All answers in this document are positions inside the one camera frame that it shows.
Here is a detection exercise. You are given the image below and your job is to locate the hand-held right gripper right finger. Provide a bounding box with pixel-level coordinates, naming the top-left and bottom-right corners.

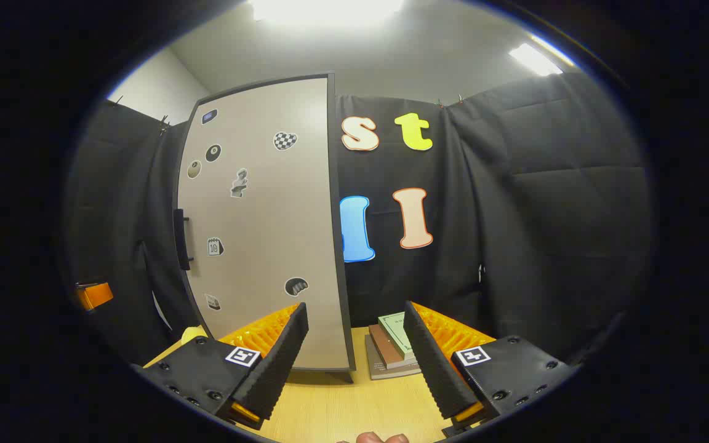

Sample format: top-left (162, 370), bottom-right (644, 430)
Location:
top-left (404, 300), bottom-right (580, 439)

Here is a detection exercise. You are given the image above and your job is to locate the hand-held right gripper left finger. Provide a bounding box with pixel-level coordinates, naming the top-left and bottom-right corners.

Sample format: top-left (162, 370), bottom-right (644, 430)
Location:
top-left (136, 301), bottom-right (310, 431)

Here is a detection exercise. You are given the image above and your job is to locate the dark grey cabinet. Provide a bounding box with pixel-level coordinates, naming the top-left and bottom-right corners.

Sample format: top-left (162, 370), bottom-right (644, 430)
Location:
top-left (173, 73), bottom-right (356, 383)

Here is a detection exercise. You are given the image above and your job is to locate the grey cabinet door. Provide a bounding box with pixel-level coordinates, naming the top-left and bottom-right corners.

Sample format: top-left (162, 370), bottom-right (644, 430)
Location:
top-left (176, 76), bottom-right (350, 371)

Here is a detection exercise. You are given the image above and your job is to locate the brown book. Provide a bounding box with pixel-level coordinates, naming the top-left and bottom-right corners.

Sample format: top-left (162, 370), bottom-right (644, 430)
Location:
top-left (369, 324), bottom-right (414, 370)

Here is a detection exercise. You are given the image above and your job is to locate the black backdrop cloth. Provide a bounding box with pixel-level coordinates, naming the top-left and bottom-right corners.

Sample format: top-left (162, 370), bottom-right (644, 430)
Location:
top-left (62, 73), bottom-right (654, 370)

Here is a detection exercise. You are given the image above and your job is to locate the ceiling light panel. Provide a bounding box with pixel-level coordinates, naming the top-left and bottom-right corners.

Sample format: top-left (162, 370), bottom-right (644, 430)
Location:
top-left (508, 42), bottom-right (577, 78)

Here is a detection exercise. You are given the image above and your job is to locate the black door handle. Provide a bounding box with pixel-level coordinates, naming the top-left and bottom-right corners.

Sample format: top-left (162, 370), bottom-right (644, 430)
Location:
top-left (173, 208), bottom-right (194, 271)

